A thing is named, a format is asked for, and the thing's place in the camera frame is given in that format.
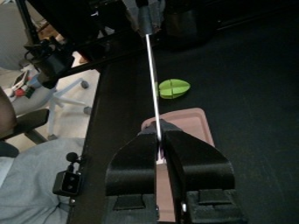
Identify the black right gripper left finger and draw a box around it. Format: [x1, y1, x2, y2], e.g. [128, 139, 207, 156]
[104, 127, 160, 212]

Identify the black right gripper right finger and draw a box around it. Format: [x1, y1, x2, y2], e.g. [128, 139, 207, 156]
[160, 119, 237, 194]

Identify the toy cleaver with pale blade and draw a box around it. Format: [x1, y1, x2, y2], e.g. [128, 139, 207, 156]
[136, 4, 164, 165]

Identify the person's bare forearm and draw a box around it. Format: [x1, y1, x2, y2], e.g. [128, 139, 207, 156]
[0, 87, 17, 141]

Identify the pink rectangular tray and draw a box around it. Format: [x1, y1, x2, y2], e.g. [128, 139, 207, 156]
[140, 107, 216, 222]

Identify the small black box device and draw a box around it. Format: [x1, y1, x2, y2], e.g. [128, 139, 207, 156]
[51, 151, 84, 197]

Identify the person in grey clothes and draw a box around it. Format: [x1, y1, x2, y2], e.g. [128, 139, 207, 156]
[0, 137, 87, 224]

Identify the light green toy leaf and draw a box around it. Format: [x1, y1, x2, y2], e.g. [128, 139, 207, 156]
[156, 78, 192, 100]

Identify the office chair with white base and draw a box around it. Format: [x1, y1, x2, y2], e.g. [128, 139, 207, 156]
[9, 77, 93, 141]

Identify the black chair seat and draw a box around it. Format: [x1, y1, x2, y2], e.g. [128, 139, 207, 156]
[0, 108, 52, 145]

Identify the black camera gear on clamp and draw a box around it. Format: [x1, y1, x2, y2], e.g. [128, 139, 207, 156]
[23, 37, 76, 90]

